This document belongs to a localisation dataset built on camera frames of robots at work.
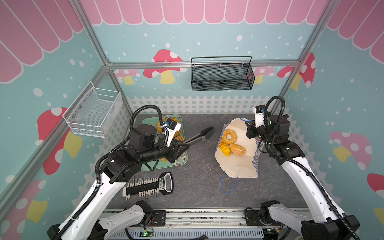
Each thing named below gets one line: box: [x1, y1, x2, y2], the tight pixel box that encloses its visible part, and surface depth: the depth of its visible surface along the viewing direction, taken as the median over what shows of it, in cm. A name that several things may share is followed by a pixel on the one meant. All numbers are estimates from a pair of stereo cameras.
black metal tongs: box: [183, 126, 215, 145], surface depth 64 cm
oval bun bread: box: [229, 143, 247, 156], surface depth 96 cm
